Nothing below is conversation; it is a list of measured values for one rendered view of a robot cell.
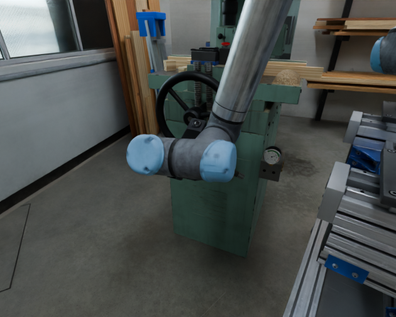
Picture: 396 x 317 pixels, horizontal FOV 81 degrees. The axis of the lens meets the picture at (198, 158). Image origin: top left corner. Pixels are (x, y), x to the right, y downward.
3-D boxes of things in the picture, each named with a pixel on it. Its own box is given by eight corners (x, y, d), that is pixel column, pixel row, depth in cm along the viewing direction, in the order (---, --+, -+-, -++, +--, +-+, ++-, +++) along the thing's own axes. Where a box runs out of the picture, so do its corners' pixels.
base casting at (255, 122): (164, 119, 104) (163, 99, 99) (210, 90, 149) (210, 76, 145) (266, 136, 88) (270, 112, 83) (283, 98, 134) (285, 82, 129)
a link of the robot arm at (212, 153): (241, 127, 45) (188, 125, 49) (227, 152, 36) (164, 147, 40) (241, 162, 49) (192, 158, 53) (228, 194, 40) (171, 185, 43)
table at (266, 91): (134, 93, 92) (132, 77, 89) (171, 79, 116) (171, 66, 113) (297, 113, 71) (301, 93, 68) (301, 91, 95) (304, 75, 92)
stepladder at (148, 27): (161, 163, 211) (131, 11, 156) (172, 151, 231) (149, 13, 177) (178, 165, 205) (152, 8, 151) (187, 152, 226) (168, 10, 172)
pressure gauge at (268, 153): (261, 166, 88) (264, 147, 83) (263, 161, 91) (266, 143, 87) (278, 170, 85) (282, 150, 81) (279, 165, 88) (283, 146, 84)
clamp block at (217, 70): (185, 91, 83) (185, 64, 78) (200, 83, 93) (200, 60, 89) (225, 95, 77) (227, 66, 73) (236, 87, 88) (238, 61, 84)
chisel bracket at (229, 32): (215, 51, 93) (215, 26, 88) (225, 48, 104) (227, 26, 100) (233, 51, 90) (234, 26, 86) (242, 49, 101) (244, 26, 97)
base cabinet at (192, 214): (171, 233, 138) (163, 119, 103) (207, 181, 184) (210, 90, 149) (246, 259, 123) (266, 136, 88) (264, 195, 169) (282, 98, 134)
